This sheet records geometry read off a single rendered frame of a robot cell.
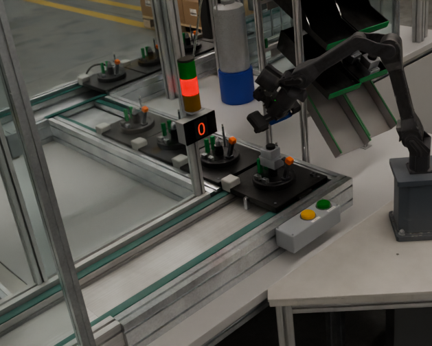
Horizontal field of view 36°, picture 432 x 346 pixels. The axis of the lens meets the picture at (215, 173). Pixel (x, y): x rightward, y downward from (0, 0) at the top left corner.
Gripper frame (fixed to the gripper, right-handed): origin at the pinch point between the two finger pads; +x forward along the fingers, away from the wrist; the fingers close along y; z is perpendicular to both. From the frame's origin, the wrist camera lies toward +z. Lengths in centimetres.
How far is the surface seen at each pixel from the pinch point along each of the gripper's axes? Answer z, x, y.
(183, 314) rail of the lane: -32, 10, 55
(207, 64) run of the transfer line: 70, 95, -76
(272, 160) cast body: -9.7, 7.1, 2.2
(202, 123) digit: 9.6, 2.4, 18.0
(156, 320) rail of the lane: -30, 8, 63
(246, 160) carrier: -0.8, 26.1, -4.7
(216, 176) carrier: -0.6, 26.2, 9.4
